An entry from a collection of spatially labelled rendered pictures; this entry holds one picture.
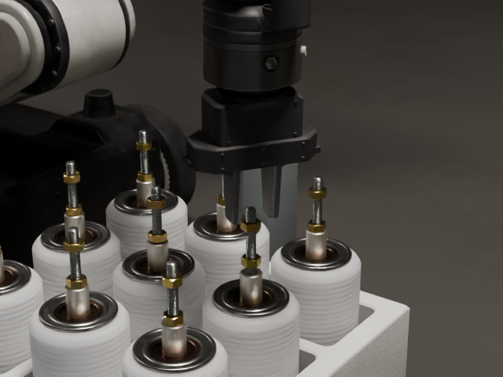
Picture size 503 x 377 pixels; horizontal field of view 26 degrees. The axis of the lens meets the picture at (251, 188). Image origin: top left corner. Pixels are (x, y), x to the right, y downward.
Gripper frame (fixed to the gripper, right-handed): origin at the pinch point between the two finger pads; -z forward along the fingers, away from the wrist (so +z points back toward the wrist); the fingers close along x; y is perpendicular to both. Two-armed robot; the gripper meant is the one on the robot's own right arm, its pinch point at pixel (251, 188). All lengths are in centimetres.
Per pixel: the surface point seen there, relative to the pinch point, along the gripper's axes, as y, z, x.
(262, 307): 2.5, -11.4, -0.1
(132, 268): -10.0, -11.5, 9.3
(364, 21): -181, -37, -104
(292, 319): 3.8, -12.5, -2.7
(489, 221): -53, -37, -63
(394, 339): -2.2, -21.3, -17.4
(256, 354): 4.6, -15.1, 1.3
